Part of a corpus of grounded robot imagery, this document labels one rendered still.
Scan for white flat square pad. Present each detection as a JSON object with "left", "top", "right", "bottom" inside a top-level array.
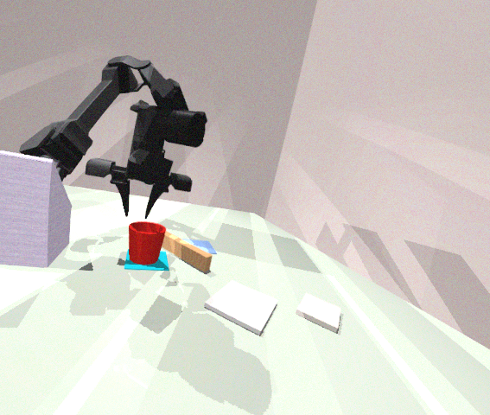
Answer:
[{"left": 204, "top": 280, "right": 278, "bottom": 335}]

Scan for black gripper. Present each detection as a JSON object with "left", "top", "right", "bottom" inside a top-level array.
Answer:
[{"left": 85, "top": 135, "right": 192, "bottom": 219}]

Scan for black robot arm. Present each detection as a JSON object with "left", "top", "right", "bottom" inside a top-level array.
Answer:
[{"left": 19, "top": 55, "right": 207, "bottom": 185}]

